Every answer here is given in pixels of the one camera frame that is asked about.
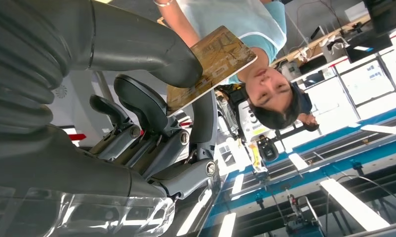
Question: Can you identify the dark cabinet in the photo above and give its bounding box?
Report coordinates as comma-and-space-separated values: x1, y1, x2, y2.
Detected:
363, 0, 396, 34

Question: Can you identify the wooden workbench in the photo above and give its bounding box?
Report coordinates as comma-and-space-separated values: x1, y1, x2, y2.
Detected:
270, 13, 372, 66

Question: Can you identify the black monitor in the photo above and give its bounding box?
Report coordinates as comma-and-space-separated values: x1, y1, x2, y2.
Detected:
345, 29, 393, 64

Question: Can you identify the red barrier belt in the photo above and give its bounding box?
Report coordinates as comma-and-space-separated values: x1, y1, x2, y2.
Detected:
67, 121, 193, 142

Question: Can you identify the blue overhead gantry frame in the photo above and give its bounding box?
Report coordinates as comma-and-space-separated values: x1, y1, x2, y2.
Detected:
204, 104, 396, 237

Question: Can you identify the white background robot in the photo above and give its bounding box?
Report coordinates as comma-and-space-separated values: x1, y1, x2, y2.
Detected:
217, 85, 280, 174

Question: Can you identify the background person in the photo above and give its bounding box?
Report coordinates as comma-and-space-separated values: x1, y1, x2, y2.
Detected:
291, 81, 319, 132

